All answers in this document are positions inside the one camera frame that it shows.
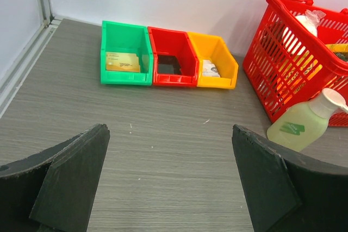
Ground red shopping basket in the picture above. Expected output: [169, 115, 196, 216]
[243, 0, 347, 122]

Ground white toilet paper roll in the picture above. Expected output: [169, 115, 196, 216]
[281, 10, 326, 55]

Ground red plastic bin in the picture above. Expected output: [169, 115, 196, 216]
[148, 27, 198, 87]

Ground green liquid soap bottle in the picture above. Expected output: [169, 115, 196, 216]
[266, 88, 347, 152]

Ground black cards in red bin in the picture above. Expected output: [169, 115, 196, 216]
[157, 55, 182, 75]

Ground white cards in yellow bin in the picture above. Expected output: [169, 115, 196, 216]
[202, 60, 220, 78]

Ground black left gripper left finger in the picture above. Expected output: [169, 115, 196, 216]
[1, 124, 110, 231]

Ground gold cards in green bin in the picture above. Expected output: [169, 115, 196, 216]
[105, 52, 140, 73]

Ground yellow plastic bin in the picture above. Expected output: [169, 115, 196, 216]
[188, 32, 239, 89]

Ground yellow snack bag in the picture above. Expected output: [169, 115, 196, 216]
[276, 43, 347, 104]

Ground green plastic bin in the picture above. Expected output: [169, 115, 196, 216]
[100, 21, 154, 86]

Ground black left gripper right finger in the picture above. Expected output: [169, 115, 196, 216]
[232, 124, 347, 231]

